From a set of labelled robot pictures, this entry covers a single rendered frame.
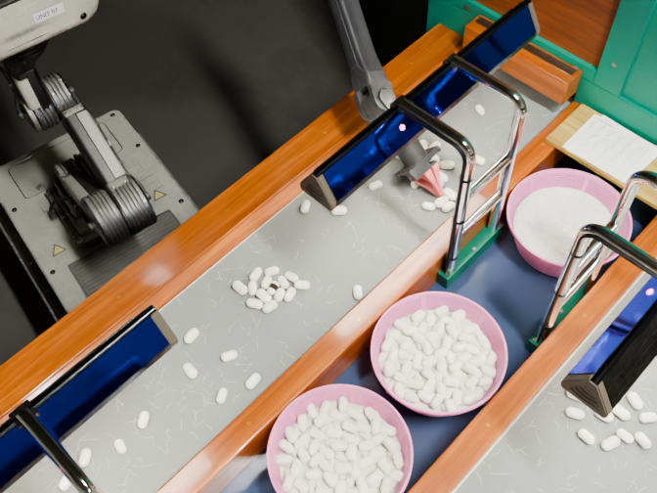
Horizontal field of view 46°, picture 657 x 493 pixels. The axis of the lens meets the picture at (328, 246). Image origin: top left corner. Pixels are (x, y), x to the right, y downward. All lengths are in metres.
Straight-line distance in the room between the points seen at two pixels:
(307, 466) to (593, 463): 0.52
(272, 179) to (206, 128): 1.21
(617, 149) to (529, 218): 0.27
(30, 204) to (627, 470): 1.62
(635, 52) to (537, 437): 0.85
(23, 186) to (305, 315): 1.02
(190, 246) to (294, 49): 1.66
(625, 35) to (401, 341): 0.81
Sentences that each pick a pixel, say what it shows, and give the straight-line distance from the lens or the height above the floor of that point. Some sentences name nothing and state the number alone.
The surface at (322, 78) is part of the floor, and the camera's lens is 3.10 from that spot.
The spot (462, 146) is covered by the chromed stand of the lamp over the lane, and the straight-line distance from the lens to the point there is 1.39.
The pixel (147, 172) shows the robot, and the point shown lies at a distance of 2.25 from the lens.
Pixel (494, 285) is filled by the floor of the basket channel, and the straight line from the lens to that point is 1.75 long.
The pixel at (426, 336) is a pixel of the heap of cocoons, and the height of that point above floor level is 0.74.
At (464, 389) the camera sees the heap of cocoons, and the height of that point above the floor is 0.73.
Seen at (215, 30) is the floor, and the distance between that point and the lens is 3.36.
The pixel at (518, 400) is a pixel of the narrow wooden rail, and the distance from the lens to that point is 1.53.
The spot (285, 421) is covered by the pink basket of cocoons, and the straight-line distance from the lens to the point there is 1.51.
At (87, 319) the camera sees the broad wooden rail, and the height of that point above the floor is 0.77.
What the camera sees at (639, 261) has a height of 1.11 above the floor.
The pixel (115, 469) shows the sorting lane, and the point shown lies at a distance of 1.55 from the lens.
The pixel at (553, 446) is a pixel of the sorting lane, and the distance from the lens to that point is 1.54.
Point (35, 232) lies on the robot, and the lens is 2.22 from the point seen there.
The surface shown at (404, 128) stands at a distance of 1.45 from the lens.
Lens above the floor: 2.15
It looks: 56 degrees down
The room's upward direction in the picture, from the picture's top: 4 degrees counter-clockwise
